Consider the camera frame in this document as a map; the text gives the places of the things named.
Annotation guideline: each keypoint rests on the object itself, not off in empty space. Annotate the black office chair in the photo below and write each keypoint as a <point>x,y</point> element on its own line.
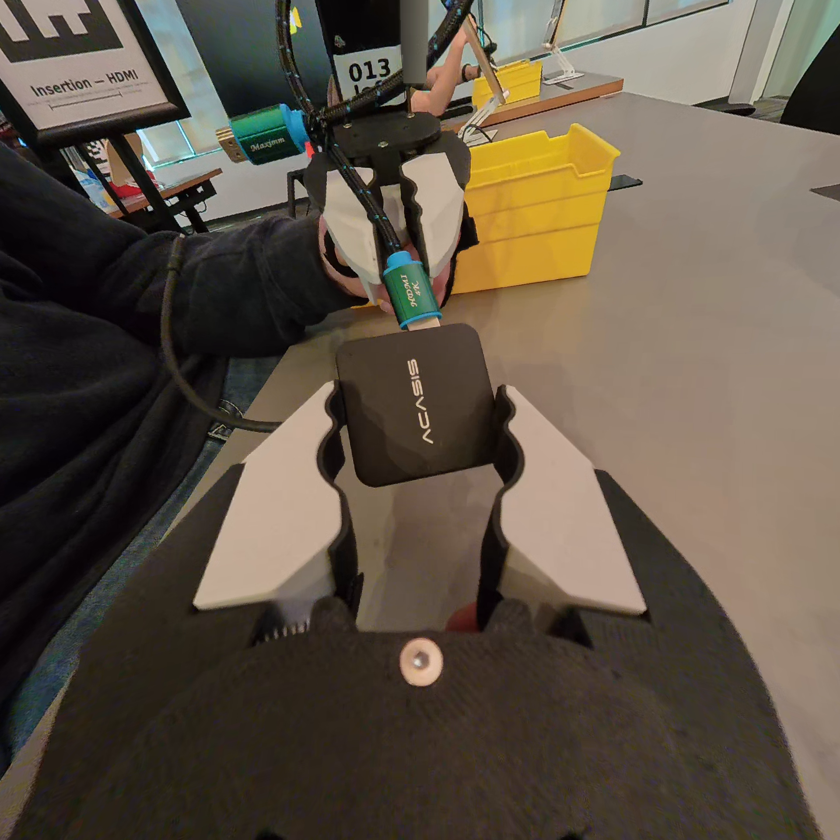
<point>814,85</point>

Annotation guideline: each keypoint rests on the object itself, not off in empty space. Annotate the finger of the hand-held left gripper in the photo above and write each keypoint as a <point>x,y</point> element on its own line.
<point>439,197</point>
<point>348,223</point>

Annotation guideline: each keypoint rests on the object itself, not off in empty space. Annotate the wooden office desk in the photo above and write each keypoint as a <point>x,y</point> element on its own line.
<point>577,88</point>
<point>170,187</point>

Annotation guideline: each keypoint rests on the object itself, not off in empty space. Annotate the framed marker sign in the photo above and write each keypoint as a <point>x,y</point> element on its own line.
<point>79,85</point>

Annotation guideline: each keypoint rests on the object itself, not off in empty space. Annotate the black sign easel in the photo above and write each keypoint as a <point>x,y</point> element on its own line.
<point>141,177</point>

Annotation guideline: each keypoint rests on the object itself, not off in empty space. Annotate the person's left hand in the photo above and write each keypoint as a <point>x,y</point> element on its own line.
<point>344,285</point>

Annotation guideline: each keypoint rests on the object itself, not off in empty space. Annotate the person's blue jeans leg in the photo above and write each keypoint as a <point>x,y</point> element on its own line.
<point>85,617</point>

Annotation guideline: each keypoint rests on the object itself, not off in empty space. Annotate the another person's forearm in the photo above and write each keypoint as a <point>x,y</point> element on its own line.
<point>446,85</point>

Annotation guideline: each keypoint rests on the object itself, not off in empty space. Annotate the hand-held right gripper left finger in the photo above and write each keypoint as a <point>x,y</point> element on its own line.
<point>269,525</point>

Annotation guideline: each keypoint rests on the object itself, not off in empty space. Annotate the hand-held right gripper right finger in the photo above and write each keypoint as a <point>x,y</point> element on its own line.
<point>564,525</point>

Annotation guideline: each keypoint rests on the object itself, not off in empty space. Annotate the yellow plastic bin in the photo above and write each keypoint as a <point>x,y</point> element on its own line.
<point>538,216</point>

